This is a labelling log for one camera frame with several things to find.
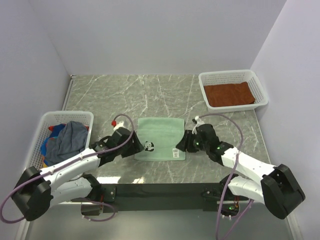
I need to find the white laundry basket with clothes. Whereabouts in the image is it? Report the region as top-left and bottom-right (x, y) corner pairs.
(22, 110), (94, 171)

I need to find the red patterned cloth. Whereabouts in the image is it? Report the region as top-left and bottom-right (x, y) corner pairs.
(40, 122), (90, 168)

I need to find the aluminium front frame rail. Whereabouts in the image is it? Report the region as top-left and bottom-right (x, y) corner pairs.
(25, 183), (305, 240)

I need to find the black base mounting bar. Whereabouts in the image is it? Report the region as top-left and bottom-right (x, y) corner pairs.
(89, 183), (224, 212)

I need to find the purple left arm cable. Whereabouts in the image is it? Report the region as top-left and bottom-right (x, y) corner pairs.
(0, 113), (137, 223)

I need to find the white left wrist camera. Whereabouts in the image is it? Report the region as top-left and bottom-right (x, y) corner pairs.
(111, 120), (127, 132)

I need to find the aluminium table edge rail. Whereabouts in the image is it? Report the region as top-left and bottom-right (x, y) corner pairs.
(61, 74), (77, 111)

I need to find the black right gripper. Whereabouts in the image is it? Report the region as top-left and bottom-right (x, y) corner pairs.
(175, 129), (210, 152)

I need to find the mint green towel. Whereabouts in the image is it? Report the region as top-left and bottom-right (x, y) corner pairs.
(134, 117), (186, 162)

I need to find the rust brown towel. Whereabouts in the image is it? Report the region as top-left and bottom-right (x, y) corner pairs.
(204, 82), (256, 108)

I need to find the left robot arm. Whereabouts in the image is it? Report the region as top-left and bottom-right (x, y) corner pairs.
(11, 127), (144, 222)

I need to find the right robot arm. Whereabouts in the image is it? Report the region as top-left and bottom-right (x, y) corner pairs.
(176, 124), (306, 220)

